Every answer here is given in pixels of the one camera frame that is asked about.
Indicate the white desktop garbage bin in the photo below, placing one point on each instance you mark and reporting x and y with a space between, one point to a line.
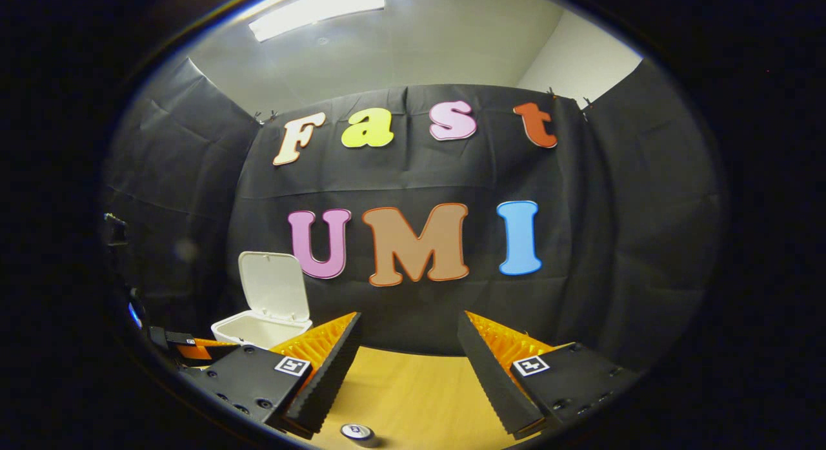
274 288

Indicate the silver blue pop can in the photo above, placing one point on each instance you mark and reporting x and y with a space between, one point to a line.
357 432

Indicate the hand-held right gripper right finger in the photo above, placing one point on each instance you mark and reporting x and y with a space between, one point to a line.
490 379

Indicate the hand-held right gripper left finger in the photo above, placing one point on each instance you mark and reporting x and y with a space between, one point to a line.
332 372

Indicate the wooden desktop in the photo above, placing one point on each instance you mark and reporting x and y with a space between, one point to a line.
413 398

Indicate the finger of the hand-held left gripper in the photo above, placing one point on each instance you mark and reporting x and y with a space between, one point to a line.
203 350

